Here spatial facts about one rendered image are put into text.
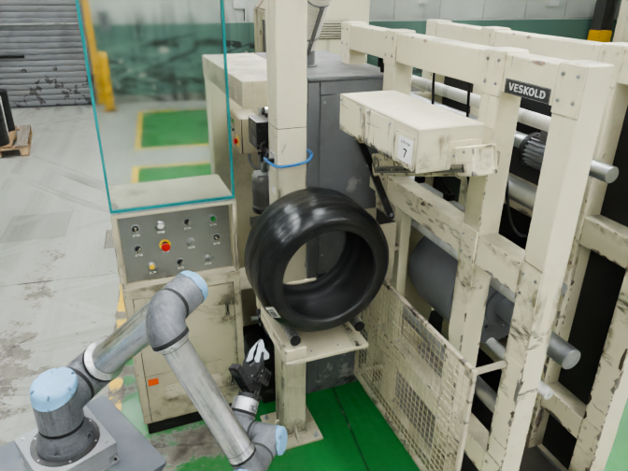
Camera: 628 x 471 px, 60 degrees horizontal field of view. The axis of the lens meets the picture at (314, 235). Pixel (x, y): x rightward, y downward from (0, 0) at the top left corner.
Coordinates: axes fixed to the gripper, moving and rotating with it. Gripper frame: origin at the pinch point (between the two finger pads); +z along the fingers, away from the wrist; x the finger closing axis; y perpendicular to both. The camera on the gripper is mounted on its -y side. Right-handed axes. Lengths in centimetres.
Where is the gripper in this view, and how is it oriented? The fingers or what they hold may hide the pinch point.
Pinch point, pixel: (259, 342)
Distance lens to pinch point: 205.1
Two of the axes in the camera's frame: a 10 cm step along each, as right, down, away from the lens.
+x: 8.1, -0.9, -5.7
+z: 2.3, -8.6, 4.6
